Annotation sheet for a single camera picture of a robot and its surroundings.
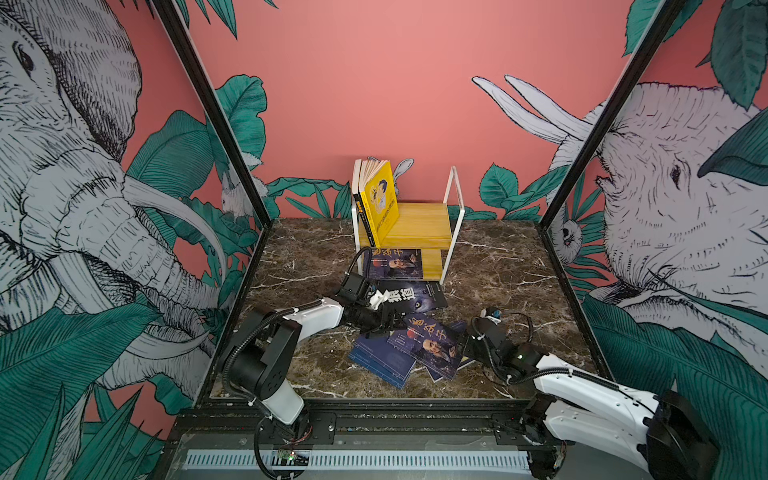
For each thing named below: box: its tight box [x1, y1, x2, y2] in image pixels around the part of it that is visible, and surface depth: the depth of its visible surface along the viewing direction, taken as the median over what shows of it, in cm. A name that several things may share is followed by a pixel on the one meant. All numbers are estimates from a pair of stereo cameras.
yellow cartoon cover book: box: [358, 160, 400, 248], surface depth 80 cm
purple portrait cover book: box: [387, 314, 464, 381], surface depth 86 cm
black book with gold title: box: [351, 159, 376, 248], surface depth 77 cm
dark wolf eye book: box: [370, 279, 449, 314], surface depth 100 cm
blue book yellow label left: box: [348, 335, 416, 389], surface depth 85 cm
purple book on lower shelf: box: [370, 248, 423, 280], surface depth 103 cm
